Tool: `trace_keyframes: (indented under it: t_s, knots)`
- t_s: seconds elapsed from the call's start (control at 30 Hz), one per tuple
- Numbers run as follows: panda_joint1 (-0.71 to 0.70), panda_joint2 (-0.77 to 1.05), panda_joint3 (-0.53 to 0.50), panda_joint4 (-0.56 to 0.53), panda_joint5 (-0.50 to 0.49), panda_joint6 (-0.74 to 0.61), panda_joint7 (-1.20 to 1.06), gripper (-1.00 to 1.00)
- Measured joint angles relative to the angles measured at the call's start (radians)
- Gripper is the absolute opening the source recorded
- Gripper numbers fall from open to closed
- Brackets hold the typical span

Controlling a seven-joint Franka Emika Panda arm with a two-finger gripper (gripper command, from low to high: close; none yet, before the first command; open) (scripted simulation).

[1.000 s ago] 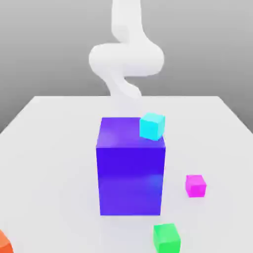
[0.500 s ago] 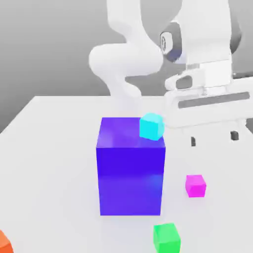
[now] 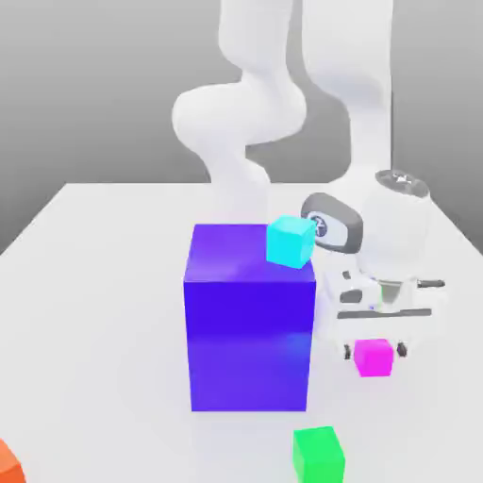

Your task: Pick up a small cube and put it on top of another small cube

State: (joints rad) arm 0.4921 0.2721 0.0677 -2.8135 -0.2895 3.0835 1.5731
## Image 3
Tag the small magenta cube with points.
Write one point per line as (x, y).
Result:
(374, 357)

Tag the small cyan cube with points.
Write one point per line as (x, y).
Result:
(288, 241)

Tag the small green cube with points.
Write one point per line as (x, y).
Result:
(317, 456)

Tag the large orange box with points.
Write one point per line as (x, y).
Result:
(9, 466)

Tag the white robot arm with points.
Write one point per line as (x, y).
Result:
(241, 113)

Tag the large purple box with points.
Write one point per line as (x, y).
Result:
(247, 339)

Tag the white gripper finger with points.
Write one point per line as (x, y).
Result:
(401, 350)
(347, 351)

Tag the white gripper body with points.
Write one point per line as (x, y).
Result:
(377, 326)

